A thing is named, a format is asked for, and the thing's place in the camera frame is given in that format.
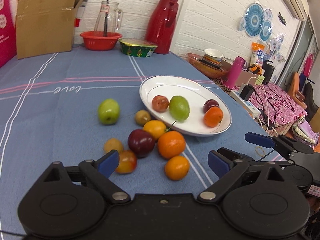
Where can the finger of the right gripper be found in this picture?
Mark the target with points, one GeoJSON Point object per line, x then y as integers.
{"type": "Point", "coordinates": [282, 144]}

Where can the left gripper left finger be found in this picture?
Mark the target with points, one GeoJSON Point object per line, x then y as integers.
{"type": "Point", "coordinates": [98, 173]}

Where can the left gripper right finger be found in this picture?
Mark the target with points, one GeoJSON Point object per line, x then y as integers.
{"type": "Point", "coordinates": [230, 167]}

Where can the red-yellow peach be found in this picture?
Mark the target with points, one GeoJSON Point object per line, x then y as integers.
{"type": "Point", "coordinates": [127, 162]}

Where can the dark red plum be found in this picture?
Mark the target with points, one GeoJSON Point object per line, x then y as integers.
{"type": "Point", "coordinates": [140, 142]}

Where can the orange tangerine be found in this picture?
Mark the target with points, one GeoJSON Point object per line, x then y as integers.
{"type": "Point", "coordinates": [177, 168]}

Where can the large orange with stem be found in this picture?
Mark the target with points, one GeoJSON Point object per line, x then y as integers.
{"type": "Point", "coordinates": [170, 144]}

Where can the brown kiwi fruit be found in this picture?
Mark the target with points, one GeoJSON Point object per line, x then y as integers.
{"type": "Point", "coordinates": [142, 117]}

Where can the yellow-orange citrus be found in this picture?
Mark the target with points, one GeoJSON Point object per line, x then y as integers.
{"type": "Point", "coordinates": [156, 128]}

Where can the yellow rubber band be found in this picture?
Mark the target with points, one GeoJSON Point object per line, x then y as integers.
{"type": "Point", "coordinates": [259, 151]}

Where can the small brown kiwi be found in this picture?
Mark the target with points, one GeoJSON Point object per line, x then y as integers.
{"type": "Point", "coordinates": [113, 144]}

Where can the pink floral table cover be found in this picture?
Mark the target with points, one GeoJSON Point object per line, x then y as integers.
{"type": "Point", "coordinates": [278, 110]}

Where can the white power strip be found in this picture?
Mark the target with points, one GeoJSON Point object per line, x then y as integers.
{"type": "Point", "coordinates": [248, 106]}

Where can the orange on plate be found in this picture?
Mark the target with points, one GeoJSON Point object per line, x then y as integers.
{"type": "Point", "coordinates": [213, 117]}

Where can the green apple on table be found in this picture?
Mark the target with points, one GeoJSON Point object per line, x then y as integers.
{"type": "Point", "coordinates": [108, 112]}

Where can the black power adapter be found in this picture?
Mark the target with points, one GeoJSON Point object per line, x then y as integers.
{"type": "Point", "coordinates": [246, 92]}

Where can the dark plum on plate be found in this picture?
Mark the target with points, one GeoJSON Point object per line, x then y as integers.
{"type": "Point", "coordinates": [209, 104]}

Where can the black mug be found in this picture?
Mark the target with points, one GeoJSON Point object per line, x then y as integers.
{"type": "Point", "coordinates": [268, 71]}

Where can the blue striped tablecloth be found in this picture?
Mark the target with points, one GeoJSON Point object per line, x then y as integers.
{"type": "Point", "coordinates": [49, 116]}

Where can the green mango-shaped fruit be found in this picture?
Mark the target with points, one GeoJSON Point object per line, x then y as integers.
{"type": "Point", "coordinates": [179, 108]}

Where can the pink thermos bottle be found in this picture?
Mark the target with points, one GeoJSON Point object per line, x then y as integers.
{"type": "Point", "coordinates": [234, 72]}

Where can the white round plate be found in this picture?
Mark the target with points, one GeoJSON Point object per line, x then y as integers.
{"type": "Point", "coordinates": [195, 94]}

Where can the orange snack bag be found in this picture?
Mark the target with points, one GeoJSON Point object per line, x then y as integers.
{"type": "Point", "coordinates": [257, 54]}

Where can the red peach on plate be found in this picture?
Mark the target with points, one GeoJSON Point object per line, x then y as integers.
{"type": "Point", "coordinates": [160, 103]}

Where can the amber glass bowl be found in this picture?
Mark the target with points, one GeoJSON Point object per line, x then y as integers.
{"type": "Point", "coordinates": [207, 70]}

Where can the blue paper fan decoration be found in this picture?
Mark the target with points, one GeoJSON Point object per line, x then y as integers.
{"type": "Point", "coordinates": [257, 22]}

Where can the green foil bowl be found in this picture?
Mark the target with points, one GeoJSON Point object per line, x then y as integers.
{"type": "Point", "coordinates": [137, 48]}

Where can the red plastic basket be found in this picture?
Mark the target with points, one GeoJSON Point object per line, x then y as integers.
{"type": "Point", "coordinates": [94, 40]}

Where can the glass pitcher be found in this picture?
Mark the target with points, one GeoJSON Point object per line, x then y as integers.
{"type": "Point", "coordinates": [109, 19]}

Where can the red thermos jug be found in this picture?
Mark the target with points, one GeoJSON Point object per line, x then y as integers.
{"type": "Point", "coordinates": [161, 25]}

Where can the cardboard box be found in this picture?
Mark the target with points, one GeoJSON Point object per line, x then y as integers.
{"type": "Point", "coordinates": [45, 26]}

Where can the pink shopping bag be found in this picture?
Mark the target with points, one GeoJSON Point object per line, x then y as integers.
{"type": "Point", "coordinates": [7, 34]}

